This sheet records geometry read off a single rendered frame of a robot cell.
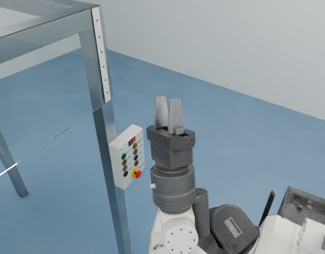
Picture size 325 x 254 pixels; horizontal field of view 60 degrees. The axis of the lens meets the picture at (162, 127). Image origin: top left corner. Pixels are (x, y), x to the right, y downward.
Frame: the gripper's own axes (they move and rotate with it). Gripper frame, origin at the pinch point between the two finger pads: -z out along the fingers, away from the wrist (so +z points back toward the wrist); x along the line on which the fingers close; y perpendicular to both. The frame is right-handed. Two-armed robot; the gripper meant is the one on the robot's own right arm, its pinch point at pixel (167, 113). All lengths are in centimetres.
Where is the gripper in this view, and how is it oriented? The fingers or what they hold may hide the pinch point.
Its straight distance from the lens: 52.4
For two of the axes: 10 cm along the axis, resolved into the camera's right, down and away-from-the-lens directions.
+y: -8.7, 1.9, -4.6
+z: 0.8, 9.7, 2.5
